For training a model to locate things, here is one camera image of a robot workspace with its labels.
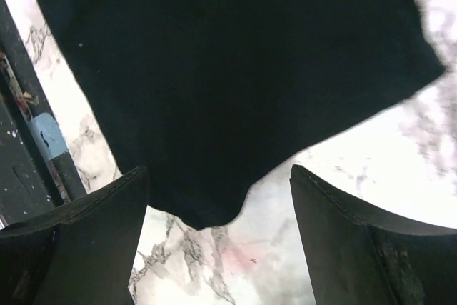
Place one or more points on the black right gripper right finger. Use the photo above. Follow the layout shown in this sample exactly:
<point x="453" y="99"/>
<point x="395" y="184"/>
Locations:
<point x="360" y="254"/>

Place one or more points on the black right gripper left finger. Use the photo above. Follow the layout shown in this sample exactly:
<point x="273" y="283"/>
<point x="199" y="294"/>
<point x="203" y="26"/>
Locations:
<point x="80" y="253"/>

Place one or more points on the black underwear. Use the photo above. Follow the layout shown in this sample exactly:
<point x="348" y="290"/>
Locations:
<point x="211" y="95"/>

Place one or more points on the blue tape piece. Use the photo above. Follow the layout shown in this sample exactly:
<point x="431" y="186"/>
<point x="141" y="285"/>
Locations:
<point x="48" y="136"/>

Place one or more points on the black metal base rail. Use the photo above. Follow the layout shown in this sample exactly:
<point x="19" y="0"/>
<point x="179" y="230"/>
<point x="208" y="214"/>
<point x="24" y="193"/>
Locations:
<point x="30" y="185"/>

